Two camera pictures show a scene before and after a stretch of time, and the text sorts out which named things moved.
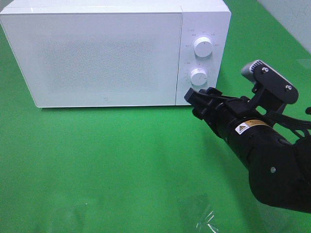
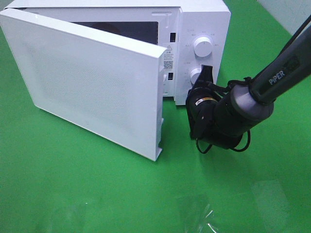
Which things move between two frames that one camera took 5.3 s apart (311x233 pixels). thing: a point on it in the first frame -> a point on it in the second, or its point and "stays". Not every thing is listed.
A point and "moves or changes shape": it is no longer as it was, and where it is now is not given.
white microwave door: x=97 y=59 moves or changes shape
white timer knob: x=198 y=76 stays
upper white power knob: x=203 y=47 stays
